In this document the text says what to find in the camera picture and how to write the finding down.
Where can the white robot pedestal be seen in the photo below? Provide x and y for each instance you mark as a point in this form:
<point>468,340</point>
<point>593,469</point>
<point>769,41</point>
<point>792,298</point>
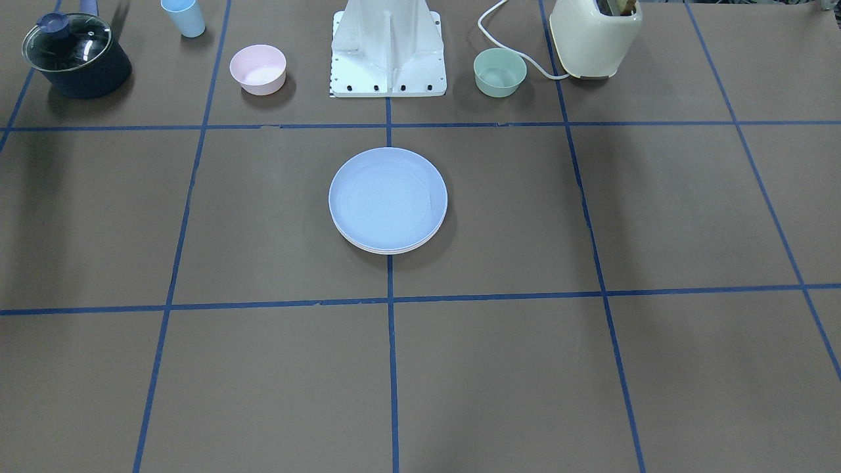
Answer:
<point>387,49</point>

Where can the pink bowl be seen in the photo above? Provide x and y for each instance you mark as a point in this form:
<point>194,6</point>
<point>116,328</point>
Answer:
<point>259,69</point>

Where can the dark blue pot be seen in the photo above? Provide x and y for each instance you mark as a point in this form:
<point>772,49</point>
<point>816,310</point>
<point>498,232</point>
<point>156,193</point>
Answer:
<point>99,78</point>

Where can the cream toaster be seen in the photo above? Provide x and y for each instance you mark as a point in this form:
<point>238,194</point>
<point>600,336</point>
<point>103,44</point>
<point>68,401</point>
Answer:
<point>591,46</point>

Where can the pink plate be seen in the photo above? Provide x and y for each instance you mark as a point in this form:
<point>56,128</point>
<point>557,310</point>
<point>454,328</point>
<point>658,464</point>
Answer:
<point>417,243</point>

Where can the glass pot lid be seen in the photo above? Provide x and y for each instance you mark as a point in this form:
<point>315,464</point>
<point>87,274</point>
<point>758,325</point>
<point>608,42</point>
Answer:
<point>62,42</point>

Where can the light blue cup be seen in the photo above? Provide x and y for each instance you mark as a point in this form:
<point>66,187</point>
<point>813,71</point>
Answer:
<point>186,16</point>

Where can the toast slice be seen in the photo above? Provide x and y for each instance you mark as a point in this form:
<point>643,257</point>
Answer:
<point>617,8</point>

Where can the blue plate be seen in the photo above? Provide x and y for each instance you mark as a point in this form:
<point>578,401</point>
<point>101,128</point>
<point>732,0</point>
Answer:
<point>386,193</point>

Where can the cream plate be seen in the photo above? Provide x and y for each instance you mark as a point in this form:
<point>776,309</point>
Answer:
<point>389,246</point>

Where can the green bowl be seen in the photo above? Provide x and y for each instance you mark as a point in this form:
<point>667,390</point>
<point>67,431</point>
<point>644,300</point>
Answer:
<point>498,72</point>

